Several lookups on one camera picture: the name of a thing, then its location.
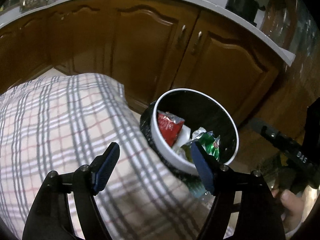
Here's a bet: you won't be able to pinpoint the black stock pot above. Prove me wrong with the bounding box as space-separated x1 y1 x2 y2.
225 0 266 27

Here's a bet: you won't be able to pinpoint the green snack wrapper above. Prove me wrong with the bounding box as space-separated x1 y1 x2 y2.
177 127 220 163

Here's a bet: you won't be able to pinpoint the white kitchen countertop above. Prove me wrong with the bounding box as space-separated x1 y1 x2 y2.
1 0 296 67

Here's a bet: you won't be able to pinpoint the brown wooden kitchen cabinets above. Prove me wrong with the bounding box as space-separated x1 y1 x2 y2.
1 0 284 124

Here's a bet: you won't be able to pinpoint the person hand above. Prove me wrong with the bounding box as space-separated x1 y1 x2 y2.
271 189 313 239

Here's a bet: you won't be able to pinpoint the plaid checked tablecloth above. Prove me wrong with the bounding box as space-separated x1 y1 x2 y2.
1 73 209 239

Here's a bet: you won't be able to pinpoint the red snack wrapper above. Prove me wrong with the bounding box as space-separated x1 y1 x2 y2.
157 111 185 147

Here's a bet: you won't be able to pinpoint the white trash bin black inside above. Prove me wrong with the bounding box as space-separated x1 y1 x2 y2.
140 88 239 176

